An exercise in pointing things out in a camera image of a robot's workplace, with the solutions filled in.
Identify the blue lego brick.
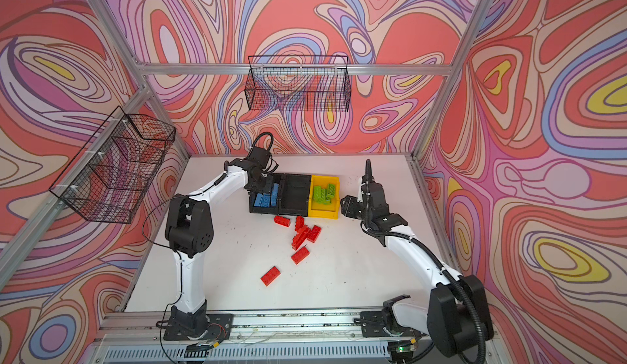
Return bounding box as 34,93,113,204
270,183,279,207
253,193,270,208

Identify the green lego brick large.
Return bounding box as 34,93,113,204
313,185,328,204

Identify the red lego brick top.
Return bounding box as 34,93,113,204
307,225,322,243

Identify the red lego brick small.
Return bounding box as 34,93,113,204
295,216,305,232

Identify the red lego brick front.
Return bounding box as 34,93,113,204
261,266,281,287

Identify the green lego brick front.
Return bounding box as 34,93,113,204
326,183,336,201

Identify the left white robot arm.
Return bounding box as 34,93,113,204
165,147,274,334

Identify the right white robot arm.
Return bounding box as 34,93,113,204
341,174,494,363

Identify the black plastic bin left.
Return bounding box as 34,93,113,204
249,174,283,215

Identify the black plastic bin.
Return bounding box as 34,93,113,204
249,174,283,215
279,174,311,217

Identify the black plastic bin middle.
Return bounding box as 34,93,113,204
279,174,311,217

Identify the yellow plastic bin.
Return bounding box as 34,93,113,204
308,175,340,220

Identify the black wire basket back wall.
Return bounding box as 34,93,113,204
244,55,352,112

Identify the black wire basket wall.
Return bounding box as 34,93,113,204
244,55,352,112
49,108,176,223

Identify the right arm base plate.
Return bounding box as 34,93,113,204
354,310,424,339

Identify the black wire basket left wall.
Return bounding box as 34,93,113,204
49,108,176,223

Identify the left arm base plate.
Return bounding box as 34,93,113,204
163,313,234,341

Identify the aluminium front rail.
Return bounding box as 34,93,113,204
92,304,496,364

